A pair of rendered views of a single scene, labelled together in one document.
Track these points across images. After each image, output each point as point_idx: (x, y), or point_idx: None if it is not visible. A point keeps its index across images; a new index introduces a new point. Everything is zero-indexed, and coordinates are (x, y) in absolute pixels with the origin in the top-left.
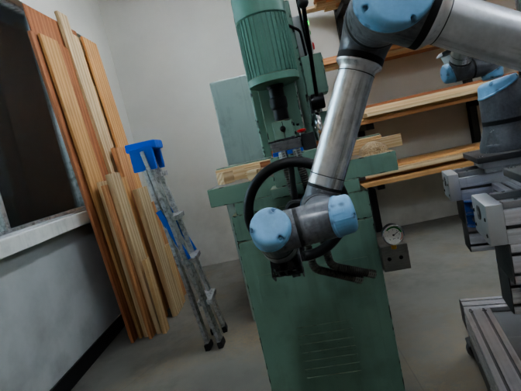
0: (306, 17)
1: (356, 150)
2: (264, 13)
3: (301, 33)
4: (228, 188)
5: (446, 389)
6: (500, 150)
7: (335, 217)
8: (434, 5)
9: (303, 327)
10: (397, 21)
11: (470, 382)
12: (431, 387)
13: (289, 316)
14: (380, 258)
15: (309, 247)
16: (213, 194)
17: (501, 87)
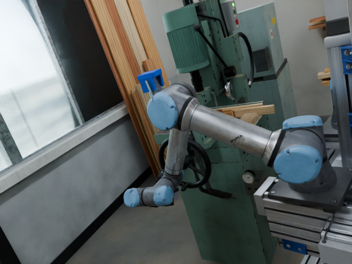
0: (202, 34)
1: (244, 113)
2: (178, 30)
3: (220, 22)
4: (163, 135)
5: (301, 258)
6: (337, 128)
7: (155, 199)
8: (178, 121)
9: (207, 211)
10: (161, 129)
11: None
12: (294, 254)
13: (200, 204)
14: None
15: (197, 178)
16: (156, 137)
17: None
